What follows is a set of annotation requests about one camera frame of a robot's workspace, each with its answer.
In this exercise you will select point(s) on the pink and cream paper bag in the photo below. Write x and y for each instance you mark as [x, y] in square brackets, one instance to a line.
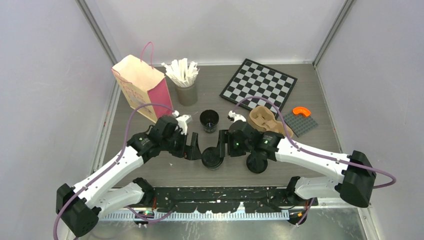
[141, 83]

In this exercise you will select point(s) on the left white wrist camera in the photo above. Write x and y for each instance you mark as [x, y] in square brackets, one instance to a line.
[182, 121]

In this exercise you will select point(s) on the orange curved plastic piece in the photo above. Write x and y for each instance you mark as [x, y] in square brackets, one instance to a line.
[301, 110]

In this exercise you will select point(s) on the grey cylindrical straw holder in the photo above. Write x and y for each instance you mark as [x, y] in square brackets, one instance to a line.
[187, 96]

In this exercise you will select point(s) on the black lidded coffee cup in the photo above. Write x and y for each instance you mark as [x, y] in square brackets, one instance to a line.
[211, 158]

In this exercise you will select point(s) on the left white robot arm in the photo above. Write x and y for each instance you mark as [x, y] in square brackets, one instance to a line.
[81, 206]

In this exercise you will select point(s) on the black coffee cup lid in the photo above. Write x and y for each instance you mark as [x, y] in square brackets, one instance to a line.
[255, 165]

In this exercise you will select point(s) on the bundle of white wrapped straws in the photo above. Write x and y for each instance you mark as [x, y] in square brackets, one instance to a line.
[182, 73]

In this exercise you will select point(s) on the brown cardboard cup carrier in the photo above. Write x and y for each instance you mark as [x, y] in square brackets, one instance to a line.
[263, 119]

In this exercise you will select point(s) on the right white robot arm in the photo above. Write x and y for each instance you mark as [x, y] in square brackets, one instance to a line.
[348, 176]

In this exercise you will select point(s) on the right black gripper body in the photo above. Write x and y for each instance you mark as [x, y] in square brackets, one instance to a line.
[235, 148]

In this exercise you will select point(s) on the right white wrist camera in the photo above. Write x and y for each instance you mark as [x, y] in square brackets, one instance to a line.
[234, 117]

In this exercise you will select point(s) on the grey studded building baseplate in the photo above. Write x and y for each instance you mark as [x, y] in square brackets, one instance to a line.
[300, 124]

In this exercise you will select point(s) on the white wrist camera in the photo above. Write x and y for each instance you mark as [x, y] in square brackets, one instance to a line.
[234, 117]
[182, 121]

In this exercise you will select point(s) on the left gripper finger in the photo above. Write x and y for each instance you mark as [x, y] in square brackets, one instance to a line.
[195, 153]
[188, 151]

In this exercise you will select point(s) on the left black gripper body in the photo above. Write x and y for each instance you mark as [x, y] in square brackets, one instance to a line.
[174, 144]

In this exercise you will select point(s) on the black and white chessboard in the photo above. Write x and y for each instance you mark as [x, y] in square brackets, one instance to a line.
[256, 79]

